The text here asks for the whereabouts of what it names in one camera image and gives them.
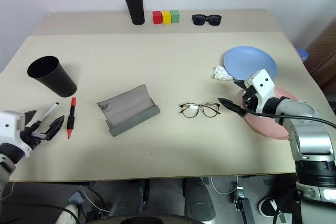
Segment black sunglasses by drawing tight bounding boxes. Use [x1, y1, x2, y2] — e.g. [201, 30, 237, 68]
[192, 14, 223, 27]

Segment black and white shoe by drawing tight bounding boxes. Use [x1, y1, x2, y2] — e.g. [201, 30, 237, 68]
[258, 194, 287, 218]

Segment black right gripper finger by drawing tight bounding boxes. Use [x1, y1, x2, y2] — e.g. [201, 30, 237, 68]
[232, 79, 248, 90]
[217, 97, 247, 116]

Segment tortoiseshell eyeglasses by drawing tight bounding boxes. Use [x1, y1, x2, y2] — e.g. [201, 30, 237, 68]
[179, 102, 222, 119]

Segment crumpled white paper ball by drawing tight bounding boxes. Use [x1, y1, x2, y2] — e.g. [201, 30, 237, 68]
[212, 66, 235, 81]

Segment pink plate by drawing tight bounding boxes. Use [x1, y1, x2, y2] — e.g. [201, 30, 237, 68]
[243, 86, 300, 140]

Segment brown wooden furniture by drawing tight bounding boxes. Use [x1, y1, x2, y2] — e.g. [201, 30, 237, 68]
[305, 21, 336, 97]

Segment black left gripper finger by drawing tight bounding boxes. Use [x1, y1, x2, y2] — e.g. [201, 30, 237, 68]
[24, 109, 38, 124]
[43, 115, 65, 141]

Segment black pen holder cup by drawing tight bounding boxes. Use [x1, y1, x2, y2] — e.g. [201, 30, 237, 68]
[124, 0, 145, 26]

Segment white marker black cap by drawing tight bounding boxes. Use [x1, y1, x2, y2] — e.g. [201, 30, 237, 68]
[38, 102, 60, 125]

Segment black metal table bracket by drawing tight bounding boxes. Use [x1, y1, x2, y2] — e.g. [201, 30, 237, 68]
[233, 186, 254, 224]

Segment dark grey rounded robot leg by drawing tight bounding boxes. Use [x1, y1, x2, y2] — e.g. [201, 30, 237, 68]
[108, 181, 145, 217]
[183, 177, 217, 222]

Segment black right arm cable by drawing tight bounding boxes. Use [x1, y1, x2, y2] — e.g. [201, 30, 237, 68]
[243, 97, 336, 130]

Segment empty black cup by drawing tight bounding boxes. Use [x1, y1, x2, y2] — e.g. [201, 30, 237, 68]
[27, 56, 78, 98]

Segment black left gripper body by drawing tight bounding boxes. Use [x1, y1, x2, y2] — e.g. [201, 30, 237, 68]
[20, 120, 51, 152]

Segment white floor cable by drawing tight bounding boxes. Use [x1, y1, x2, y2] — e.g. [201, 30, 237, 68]
[209, 176, 239, 195]

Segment blue plate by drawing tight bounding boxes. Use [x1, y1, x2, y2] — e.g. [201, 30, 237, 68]
[223, 46, 278, 81]

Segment yellow block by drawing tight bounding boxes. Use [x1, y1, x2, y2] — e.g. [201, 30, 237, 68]
[161, 10, 172, 25]

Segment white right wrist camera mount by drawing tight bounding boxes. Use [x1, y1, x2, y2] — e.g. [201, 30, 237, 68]
[244, 69, 277, 116]

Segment red and black pen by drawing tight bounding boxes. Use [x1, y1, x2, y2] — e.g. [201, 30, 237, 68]
[66, 97, 77, 140]

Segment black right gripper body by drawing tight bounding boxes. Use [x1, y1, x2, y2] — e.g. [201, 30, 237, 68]
[241, 87, 260, 116]

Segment blue bottle cap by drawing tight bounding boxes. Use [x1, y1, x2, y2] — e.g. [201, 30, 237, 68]
[296, 48, 310, 63]

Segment green block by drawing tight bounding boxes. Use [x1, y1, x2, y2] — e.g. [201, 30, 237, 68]
[170, 9, 181, 24]

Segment open grey glasses case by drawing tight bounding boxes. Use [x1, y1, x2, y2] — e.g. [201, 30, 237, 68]
[96, 84, 161, 138]

